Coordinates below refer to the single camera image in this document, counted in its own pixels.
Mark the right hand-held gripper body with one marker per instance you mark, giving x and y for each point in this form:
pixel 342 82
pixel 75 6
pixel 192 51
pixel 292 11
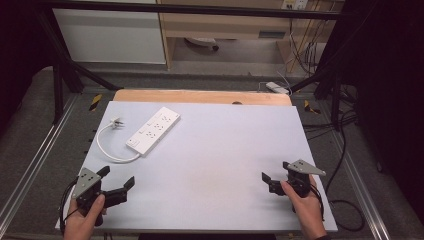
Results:
pixel 300 181

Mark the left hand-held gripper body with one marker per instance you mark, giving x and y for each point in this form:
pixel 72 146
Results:
pixel 86 181

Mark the person's right hand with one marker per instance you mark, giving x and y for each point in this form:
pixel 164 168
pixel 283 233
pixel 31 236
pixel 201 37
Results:
pixel 308 213

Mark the person's left hand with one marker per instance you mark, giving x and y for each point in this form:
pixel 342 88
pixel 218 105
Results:
pixel 78 223

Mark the white plug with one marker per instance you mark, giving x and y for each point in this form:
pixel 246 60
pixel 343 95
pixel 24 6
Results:
pixel 116 122

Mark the small white floor power strip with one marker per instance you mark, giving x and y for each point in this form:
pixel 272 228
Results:
pixel 276 87

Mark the black metal stand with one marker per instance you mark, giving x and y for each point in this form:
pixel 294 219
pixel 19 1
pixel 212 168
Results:
pixel 63 73
pixel 333 80

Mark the wooden table board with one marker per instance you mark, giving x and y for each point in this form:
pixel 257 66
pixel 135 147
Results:
pixel 200 97

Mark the dark curtain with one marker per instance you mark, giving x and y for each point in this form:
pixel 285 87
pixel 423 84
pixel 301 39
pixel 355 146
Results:
pixel 393 83
pixel 16 50

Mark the white cabinet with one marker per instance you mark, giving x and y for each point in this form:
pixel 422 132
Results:
pixel 110 33

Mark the white device under desk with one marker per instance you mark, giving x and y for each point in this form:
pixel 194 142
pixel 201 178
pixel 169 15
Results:
pixel 201 42

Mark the light wooden desk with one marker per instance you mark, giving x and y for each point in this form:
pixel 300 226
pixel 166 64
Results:
pixel 226 25

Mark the black metal crossbar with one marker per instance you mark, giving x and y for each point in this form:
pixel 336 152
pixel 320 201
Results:
pixel 200 10

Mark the aluminium rail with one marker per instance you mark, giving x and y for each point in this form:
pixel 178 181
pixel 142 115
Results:
pixel 363 196
pixel 36 156

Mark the white wall socket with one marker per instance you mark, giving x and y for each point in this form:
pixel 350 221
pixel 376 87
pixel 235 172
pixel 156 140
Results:
pixel 295 4

